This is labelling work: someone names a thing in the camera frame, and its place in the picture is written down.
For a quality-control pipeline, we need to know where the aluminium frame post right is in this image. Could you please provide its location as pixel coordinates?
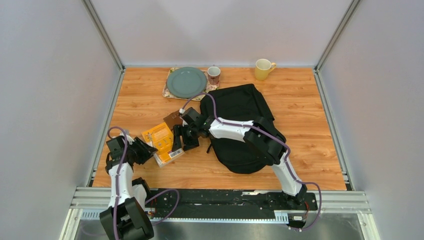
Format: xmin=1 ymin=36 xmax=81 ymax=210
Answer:
xmin=314 ymin=0 xmax=362 ymax=73

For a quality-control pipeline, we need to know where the floral serving tray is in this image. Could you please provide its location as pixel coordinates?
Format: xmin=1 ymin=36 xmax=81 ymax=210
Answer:
xmin=162 ymin=67 xmax=220 ymax=100

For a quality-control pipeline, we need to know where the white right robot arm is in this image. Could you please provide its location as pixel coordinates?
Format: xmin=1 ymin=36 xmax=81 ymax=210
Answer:
xmin=177 ymin=107 xmax=308 ymax=210

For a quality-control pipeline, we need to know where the aluminium frame post left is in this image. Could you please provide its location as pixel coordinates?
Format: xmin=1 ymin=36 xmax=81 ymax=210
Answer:
xmin=81 ymin=0 xmax=125 ymax=73

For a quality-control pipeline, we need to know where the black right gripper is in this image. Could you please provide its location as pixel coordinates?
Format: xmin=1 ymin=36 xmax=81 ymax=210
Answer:
xmin=172 ymin=125 xmax=200 ymax=153

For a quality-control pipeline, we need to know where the orange paperback book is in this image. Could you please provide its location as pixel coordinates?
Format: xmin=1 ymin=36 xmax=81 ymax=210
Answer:
xmin=141 ymin=122 xmax=185 ymax=168

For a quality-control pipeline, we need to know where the aluminium frame post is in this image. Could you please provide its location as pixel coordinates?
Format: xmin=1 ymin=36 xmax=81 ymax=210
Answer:
xmin=81 ymin=0 xmax=125 ymax=73
xmin=314 ymin=0 xmax=362 ymax=73

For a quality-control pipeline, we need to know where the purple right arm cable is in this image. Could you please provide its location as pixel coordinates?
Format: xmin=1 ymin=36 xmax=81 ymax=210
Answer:
xmin=179 ymin=92 xmax=323 ymax=232

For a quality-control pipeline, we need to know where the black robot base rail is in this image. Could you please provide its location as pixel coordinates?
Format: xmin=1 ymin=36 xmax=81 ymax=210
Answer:
xmin=145 ymin=189 xmax=318 ymax=220

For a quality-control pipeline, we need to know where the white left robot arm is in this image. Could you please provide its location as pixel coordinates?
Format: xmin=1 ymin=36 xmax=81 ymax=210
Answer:
xmin=99 ymin=134 xmax=157 ymax=240

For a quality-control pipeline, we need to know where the yellow ceramic mug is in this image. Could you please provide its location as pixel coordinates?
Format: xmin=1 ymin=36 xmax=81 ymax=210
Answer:
xmin=254 ymin=58 xmax=277 ymax=81

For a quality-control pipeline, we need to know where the brown patterned mug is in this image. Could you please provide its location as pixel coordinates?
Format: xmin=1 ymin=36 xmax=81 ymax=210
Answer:
xmin=207 ymin=66 xmax=221 ymax=85

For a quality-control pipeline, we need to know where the brown leather wallet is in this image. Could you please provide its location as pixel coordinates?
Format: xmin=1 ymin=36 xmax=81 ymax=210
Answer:
xmin=163 ymin=110 xmax=183 ymax=131

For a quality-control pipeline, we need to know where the teal ceramic plate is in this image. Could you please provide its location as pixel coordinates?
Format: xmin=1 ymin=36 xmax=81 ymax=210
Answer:
xmin=166 ymin=66 xmax=208 ymax=99

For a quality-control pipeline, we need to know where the black fabric student bag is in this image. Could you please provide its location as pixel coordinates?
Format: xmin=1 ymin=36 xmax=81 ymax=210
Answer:
xmin=209 ymin=84 xmax=275 ymax=174

